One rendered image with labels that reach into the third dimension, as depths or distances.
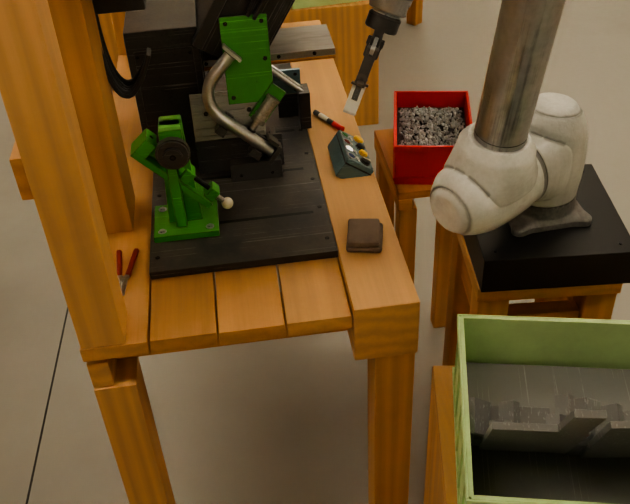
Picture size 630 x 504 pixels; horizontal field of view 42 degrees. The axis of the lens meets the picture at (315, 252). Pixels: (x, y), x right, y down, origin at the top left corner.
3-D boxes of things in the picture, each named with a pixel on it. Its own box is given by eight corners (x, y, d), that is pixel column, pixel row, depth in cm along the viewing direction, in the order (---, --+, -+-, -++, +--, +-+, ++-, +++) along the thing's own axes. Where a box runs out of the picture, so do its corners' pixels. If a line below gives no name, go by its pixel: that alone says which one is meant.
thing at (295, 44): (326, 34, 225) (326, 23, 223) (335, 58, 212) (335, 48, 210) (185, 48, 222) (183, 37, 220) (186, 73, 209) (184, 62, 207)
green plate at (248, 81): (272, 93, 209) (264, 9, 202) (275, 100, 202) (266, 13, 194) (228, 97, 208) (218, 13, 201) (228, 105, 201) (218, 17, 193)
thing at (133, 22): (211, 95, 242) (195, -18, 221) (214, 147, 219) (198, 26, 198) (149, 101, 241) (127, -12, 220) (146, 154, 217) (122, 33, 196)
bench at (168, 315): (328, 226, 339) (319, 25, 285) (407, 545, 223) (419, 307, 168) (160, 246, 334) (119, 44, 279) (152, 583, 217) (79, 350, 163)
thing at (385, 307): (321, 59, 293) (320, 19, 284) (418, 353, 176) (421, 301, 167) (282, 63, 292) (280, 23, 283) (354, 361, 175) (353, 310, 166)
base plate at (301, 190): (286, 52, 268) (286, 46, 267) (338, 257, 182) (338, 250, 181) (158, 65, 265) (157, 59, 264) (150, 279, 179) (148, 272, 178)
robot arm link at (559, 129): (594, 187, 179) (613, 99, 164) (542, 223, 170) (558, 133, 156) (534, 157, 188) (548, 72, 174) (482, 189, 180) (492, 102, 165)
